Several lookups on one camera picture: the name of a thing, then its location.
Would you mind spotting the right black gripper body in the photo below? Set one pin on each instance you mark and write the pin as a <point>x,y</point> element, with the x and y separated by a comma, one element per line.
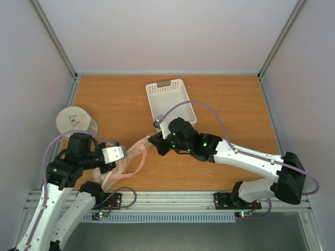
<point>162,144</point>

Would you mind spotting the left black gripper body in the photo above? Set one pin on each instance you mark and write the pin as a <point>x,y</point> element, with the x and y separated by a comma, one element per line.
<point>88,159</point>

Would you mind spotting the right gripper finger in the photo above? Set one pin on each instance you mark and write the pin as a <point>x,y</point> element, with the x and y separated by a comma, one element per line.
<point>156,139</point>
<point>161,148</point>

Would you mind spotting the floral mesh laundry bag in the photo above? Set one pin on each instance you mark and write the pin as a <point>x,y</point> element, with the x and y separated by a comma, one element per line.
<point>107,180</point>

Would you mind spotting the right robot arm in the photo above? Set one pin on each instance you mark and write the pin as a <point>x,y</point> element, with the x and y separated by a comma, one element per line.
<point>283,177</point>

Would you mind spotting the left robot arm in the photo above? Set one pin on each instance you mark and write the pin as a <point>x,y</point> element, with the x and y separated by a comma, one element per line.
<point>49,229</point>

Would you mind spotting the white round mesh laundry bag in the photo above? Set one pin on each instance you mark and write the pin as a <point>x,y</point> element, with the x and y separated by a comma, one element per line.
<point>75,118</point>

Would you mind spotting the white plastic basket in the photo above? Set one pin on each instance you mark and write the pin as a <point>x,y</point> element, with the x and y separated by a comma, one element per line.
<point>162,96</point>

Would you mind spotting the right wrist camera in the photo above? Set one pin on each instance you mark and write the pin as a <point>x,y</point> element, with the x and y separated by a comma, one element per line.
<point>160,123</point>

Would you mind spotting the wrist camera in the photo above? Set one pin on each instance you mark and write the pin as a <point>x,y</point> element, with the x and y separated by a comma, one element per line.
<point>160,123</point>
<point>113,154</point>

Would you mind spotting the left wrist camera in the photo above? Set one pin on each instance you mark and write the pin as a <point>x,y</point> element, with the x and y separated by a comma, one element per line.
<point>113,154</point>

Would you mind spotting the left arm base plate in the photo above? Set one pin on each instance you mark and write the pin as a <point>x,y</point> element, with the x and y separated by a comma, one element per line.
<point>110,200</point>

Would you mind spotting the aluminium mounting rail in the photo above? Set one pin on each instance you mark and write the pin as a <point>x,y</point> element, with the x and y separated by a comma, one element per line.
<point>177,201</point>

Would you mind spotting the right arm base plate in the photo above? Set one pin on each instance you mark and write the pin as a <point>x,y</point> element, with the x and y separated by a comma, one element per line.
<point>225,200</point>

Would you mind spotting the grey slotted cable duct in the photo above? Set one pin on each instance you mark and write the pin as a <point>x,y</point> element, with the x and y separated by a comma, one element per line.
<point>159,217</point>

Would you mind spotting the left aluminium frame post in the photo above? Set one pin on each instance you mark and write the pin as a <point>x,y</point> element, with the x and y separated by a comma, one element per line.
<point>45,22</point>

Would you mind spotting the aluminium frame post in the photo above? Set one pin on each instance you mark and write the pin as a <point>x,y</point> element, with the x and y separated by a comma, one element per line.
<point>282,36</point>
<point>45,22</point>

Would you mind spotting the right aluminium frame post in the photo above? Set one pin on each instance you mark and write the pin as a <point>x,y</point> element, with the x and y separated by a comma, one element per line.
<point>282,36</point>

